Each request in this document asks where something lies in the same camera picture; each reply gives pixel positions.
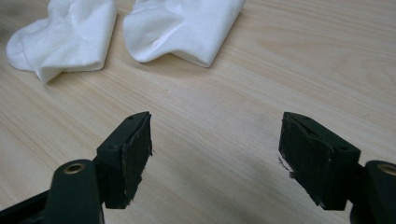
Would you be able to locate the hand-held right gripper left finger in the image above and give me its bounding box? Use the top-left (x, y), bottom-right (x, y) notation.
top-left (92, 111), bottom-right (154, 210)

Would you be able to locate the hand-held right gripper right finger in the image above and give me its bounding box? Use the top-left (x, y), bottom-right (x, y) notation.
top-left (278, 111), bottom-right (364, 211)

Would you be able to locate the white sock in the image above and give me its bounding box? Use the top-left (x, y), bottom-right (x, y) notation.
top-left (5, 0), bottom-right (119, 84)
top-left (122, 0), bottom-right (247, 69)

